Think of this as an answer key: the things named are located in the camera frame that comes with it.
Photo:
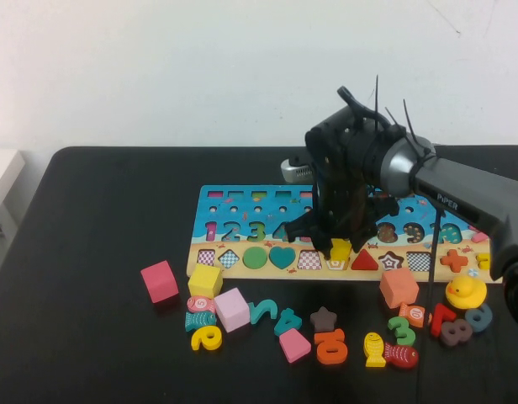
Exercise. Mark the teal wooden fish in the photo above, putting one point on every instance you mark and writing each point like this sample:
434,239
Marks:
200,320

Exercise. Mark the deep pink foam cube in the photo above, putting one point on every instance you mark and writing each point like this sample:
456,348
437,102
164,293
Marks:
159,282

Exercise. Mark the pink wooden angle sign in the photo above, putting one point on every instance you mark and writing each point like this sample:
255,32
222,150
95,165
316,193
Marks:
479,236

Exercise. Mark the brown number eight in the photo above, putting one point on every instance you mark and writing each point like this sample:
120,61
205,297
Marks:
456,333

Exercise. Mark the orange wooden fish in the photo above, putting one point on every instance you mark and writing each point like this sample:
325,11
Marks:
412,315

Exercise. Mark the teal wooden number four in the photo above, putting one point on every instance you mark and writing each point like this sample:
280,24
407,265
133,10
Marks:
289,322

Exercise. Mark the red wooden number seven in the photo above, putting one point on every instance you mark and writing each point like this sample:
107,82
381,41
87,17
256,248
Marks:
443,313

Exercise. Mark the red wooden triangle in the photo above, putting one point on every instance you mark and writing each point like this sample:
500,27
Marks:
365,263

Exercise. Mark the orange wooden plus sign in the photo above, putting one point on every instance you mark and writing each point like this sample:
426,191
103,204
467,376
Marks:
454,260

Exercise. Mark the pink wooden fish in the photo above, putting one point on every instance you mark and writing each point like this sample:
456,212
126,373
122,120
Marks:
200,304

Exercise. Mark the yellow wooden pentagon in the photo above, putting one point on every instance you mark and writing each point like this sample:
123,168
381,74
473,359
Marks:
341,248

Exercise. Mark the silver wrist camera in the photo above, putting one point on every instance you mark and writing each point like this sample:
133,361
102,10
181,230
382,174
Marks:
294,170

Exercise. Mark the teal wooden number five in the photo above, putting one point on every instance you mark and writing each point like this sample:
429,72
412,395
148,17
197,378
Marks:
263,312

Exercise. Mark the blue wooden puzzle board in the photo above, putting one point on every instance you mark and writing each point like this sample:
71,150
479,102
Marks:
242,210

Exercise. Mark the salmon foam cube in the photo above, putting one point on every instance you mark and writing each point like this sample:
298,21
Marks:
398,288

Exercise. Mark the black zip tie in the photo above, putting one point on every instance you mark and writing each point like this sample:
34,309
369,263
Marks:
407,115
376,101
393,117

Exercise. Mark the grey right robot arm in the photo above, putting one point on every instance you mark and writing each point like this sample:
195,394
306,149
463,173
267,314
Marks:
465,189

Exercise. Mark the green wooden number three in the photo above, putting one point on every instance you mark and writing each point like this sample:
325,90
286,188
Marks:
404,332

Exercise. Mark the blue-grey wooden number nine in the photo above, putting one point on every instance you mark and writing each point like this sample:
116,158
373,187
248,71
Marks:
481,317

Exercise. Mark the light pink foam cube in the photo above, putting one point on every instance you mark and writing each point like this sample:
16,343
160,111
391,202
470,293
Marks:
231,310

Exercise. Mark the yellow wooden number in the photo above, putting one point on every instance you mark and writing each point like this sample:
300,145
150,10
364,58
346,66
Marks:
200,341

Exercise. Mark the yellow wooden equals sign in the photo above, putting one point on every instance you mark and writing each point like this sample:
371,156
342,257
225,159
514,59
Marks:
484,261

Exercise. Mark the yellow foam cube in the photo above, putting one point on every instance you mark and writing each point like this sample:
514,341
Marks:
204,282

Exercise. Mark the pink wooden trapezoid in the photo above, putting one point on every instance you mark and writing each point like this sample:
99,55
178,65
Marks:
294,346

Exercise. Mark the yellow wooden fish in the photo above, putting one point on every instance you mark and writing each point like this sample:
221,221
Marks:
374,349

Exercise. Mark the yellow rubber duck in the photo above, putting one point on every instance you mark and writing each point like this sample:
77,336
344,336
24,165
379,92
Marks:
467,292

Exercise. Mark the teal wooden heart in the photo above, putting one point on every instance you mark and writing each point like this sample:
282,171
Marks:
282,256

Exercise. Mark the green wooden circle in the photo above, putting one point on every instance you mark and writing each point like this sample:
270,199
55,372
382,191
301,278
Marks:
255,257

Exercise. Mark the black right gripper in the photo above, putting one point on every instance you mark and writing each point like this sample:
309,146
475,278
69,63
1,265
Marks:
343,168

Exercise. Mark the brown wooden star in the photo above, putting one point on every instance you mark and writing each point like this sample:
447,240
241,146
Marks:
323,320

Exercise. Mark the red wooden fish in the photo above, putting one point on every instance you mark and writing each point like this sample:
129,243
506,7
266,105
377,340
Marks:
404,357

